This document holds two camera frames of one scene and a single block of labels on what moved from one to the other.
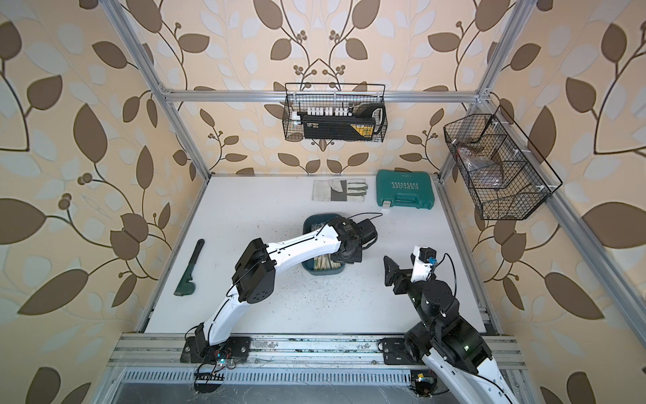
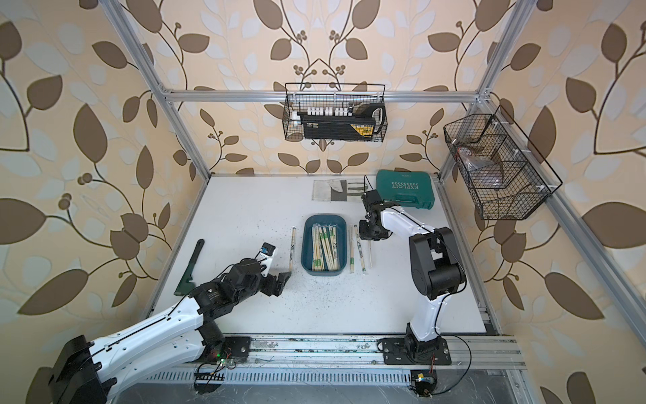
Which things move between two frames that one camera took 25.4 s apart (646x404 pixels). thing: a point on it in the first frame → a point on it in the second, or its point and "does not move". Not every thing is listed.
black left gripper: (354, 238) → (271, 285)
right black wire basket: (506, 177) does not move
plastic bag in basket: (484, 172) does not move
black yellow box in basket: (364, 123) does not move
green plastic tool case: (405, 188) does not move
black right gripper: (394, 276) → (366, 236)
